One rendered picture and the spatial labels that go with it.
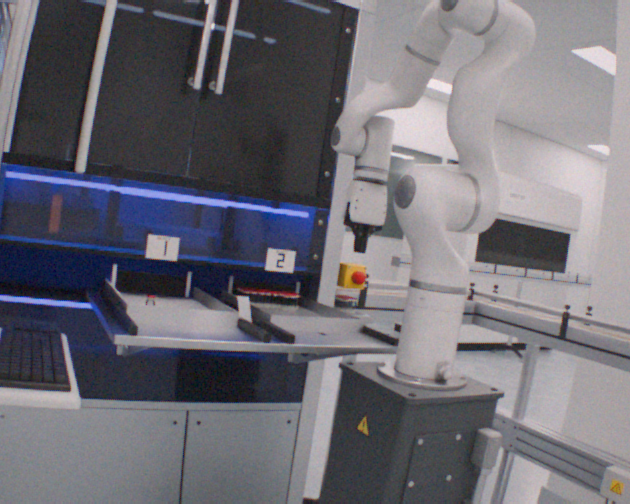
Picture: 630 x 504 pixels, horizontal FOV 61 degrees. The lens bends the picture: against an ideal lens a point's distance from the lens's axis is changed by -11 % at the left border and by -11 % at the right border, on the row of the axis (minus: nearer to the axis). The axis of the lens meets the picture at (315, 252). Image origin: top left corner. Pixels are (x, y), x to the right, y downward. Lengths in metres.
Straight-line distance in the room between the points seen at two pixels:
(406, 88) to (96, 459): 1.24
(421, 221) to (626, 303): 1.60
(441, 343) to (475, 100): 0.48
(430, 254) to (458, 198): 0.12
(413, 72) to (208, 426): 1.09
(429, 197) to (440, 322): 0.24
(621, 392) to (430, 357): 1.54
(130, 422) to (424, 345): 0.85
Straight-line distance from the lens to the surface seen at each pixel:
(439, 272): 1.16
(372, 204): 1.44
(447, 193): 1.13
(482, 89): 1.18
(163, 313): 1.31
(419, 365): 1.18
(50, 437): 1.65
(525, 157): 9.16
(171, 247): 1.56
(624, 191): 2.66
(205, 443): 1.75
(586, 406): 2.72
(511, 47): 1.24
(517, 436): 2.20
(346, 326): 1.51
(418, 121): 7.77
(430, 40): 1.35
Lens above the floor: 1.15
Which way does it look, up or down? 3 degrees down
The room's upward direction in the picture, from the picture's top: 8 degrees clockwise
